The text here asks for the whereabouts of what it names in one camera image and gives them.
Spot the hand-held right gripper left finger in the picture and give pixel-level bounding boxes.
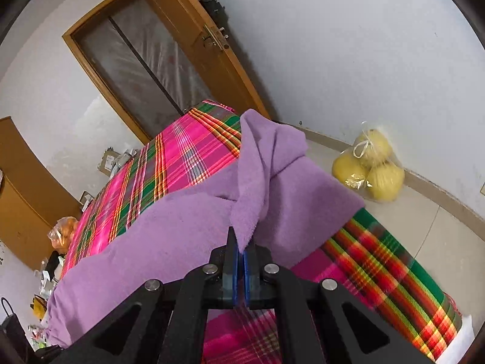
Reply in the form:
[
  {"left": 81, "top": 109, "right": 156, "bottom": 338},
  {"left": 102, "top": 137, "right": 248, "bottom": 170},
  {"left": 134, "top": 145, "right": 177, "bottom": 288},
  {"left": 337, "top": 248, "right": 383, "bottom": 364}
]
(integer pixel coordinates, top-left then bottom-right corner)
[{"left": 61, "top": 227, "right": 241, "bottom": 364}]

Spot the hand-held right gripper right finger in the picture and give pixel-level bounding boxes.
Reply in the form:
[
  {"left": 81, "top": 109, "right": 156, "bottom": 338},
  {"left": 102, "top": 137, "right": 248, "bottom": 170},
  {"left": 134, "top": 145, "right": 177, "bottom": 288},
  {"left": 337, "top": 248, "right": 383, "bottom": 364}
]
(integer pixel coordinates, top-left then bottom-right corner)
[{"left": 243, "top": 243, "right": 436, "bottom": 364}]

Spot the purple fleece blanket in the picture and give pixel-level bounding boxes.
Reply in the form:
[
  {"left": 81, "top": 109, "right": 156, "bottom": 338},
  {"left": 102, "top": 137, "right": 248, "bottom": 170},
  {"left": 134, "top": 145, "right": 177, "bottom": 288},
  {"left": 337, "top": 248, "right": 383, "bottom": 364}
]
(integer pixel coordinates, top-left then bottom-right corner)
[{"left": 43, "top": 109, "right": 366, "bottom": 349}]

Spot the pink plaid bed sheet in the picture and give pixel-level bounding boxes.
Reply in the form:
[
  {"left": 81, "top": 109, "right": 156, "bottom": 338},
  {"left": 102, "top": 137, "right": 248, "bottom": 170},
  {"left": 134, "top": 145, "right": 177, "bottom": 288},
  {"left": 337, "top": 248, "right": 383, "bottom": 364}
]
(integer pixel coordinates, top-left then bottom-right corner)
[{"left": 59, "top": 100, "right": 463, "bottom": 364}]

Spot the bag of yellow pomelos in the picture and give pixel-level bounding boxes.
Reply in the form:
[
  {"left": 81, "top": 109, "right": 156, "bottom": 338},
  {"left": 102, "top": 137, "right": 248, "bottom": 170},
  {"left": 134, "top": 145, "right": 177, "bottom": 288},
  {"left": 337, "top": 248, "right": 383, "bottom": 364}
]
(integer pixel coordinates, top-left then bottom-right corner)
[{"left": 331, "top": 121, "right": 406, "bottom": 203}]

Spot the cardboard parcel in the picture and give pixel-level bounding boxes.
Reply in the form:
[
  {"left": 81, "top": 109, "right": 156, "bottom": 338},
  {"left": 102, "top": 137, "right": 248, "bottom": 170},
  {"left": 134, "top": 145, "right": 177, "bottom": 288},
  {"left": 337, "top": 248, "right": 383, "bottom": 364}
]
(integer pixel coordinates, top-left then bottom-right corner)
[{"left": 97, "top": 146, "right": 127, "bottom": 177}]

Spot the bag of oranges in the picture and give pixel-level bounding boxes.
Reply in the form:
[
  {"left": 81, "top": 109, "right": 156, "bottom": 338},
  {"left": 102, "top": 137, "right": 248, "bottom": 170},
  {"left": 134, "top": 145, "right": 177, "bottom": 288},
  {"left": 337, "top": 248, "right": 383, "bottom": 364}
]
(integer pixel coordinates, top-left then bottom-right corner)
[{"left": 47, "top": 216, "right": 79, "bottom": 253}]

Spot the yellow paper bag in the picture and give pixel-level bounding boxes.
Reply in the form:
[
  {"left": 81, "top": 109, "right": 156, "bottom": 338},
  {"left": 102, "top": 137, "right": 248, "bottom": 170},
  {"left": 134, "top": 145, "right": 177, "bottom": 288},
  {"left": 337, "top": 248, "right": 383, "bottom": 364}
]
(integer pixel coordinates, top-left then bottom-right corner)
[{"left": 32, "top": 296, "right": 50, "bottom": 321}]

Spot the wooden door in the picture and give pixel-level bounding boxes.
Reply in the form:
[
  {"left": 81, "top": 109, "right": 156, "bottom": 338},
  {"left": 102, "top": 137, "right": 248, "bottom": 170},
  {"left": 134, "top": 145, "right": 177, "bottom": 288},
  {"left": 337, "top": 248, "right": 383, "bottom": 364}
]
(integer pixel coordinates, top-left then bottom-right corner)
[{"left": 135, "top": 0, "right": 271, "bottom": 120}]

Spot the wooden wardrobe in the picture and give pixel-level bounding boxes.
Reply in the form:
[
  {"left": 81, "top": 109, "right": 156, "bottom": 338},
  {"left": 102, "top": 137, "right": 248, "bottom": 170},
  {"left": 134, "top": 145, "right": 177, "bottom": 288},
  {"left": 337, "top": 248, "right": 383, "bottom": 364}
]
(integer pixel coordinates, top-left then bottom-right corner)
[{"left": 0, "top": 116, "right": 83, "bottom": 271}]

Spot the plastic door curtain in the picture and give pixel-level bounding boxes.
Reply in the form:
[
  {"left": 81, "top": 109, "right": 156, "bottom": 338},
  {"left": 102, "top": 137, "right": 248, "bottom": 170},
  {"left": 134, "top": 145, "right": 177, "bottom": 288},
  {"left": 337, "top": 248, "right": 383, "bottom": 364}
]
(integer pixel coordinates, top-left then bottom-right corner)
[{"left": 76, "top": 0, "right": 213, "bottom": 137}]

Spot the black paper bag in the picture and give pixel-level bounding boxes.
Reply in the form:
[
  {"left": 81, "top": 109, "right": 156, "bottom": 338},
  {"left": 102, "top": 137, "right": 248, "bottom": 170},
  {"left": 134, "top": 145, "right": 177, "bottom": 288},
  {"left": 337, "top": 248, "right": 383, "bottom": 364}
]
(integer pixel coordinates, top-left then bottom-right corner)
[{"left": 0, "top": 298, "right": 29, "bottom": 355}]

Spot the metal door lock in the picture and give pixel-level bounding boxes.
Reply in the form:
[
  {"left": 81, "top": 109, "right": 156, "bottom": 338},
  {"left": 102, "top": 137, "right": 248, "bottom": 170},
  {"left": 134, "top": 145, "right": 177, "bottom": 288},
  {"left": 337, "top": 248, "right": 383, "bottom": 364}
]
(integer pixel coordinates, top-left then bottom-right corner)
[{"left": 201, "top": 25, "right": 230, "bottom": 51}]

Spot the wooden door frame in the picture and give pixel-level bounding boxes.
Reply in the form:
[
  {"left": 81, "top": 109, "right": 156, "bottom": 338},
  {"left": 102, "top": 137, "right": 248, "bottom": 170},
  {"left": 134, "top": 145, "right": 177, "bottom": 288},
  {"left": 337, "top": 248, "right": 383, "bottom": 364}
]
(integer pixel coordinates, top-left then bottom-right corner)
[{"left": 62, "top": 0, "right": 213, "bottom": 145}]

